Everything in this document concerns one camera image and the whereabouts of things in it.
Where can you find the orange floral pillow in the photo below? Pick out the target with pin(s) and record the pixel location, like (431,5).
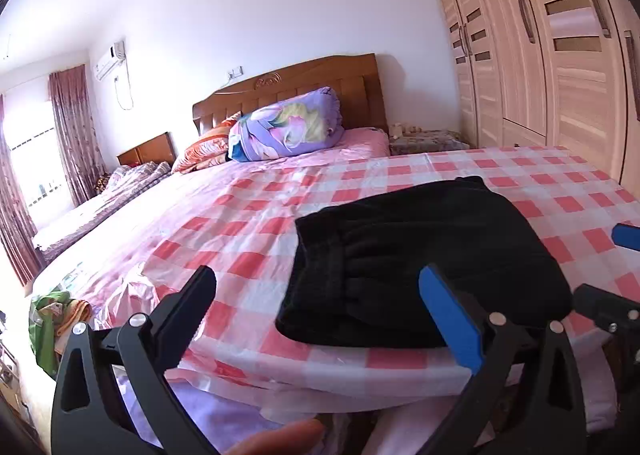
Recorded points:
(205,150)

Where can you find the person's left hand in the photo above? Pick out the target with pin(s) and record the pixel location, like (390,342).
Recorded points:
(280,437)

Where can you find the orange cloth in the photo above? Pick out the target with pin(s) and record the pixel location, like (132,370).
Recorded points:
(75,317)

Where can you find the red checkered plastic sheet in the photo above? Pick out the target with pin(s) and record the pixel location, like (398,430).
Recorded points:
(250,215)

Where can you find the nightstand with floral cloth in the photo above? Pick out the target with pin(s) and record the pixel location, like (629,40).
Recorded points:
(430,141)

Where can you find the lavender sheet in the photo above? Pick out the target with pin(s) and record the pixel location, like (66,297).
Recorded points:
(200,410)

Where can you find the maroon patterned curtain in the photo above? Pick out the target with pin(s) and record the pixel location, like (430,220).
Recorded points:
(17,215)
(75,135)

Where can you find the white air conditioner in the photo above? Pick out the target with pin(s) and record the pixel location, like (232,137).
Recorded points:
(109,61)

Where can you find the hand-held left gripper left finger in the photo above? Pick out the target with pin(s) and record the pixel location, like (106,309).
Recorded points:
(192,300)

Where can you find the wall socket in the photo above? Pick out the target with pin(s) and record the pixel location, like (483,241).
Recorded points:
(235,71)

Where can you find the light wooden wardrobe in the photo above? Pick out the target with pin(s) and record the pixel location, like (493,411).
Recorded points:
(550,60)

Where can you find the black pants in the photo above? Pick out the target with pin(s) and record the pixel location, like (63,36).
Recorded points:
(400,245)

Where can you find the folded purple floral quilt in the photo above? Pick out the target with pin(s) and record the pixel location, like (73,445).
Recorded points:
(285,127)

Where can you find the small cream container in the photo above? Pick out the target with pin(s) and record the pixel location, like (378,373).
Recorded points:
(398,130)

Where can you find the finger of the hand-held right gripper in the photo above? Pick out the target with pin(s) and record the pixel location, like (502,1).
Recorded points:
(627,236)
(600,307)

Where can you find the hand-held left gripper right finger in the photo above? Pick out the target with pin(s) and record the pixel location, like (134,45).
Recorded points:
(450,320)

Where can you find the wooden bed headboard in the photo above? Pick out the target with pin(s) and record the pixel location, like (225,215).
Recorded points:
(300,80)

